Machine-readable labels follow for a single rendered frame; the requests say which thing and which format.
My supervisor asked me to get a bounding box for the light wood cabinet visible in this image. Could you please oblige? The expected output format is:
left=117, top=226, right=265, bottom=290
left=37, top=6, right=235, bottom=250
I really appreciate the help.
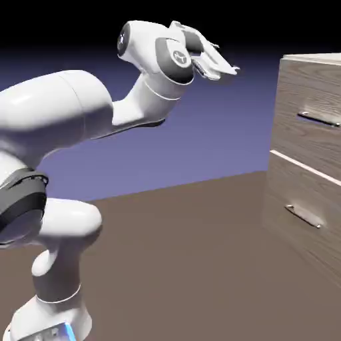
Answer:
left=262, top=52, right=341, bottom=288

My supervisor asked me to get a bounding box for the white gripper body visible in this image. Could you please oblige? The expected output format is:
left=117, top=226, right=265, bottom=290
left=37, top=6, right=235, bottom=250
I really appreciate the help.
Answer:
left=192, top=37, right=241, bottom=81

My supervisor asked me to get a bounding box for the silver drawer handle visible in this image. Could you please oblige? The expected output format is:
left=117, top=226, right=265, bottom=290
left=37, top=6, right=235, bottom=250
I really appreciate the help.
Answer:
left=297, top=111, right=338, bottom=128
left=284, top=204, right=322, bottom=229

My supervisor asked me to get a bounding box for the wood drawer front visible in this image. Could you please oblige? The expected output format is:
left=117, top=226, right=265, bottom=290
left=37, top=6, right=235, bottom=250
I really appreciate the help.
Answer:
left=270, top=60, right=341, bottom=181
left=262, top=154, right=341, bottom=288

